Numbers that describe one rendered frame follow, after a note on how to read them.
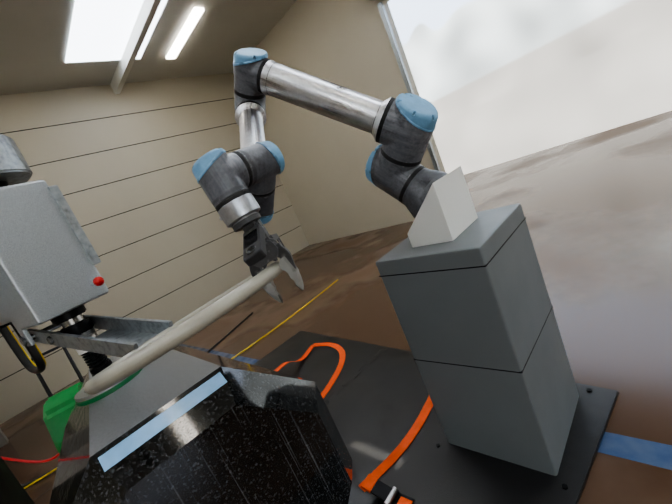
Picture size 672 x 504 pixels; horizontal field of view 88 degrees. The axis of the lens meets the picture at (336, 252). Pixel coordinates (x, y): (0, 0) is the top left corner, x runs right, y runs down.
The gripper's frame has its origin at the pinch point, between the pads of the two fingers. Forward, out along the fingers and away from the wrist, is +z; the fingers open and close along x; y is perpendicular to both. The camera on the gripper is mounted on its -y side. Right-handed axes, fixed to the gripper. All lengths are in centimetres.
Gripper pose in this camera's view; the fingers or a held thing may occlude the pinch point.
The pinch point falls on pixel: (289, 292)
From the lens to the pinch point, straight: 83.2
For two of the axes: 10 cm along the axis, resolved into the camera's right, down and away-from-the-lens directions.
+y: 0.4, -1.3, 9.9
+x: -8.5, 5.2, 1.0
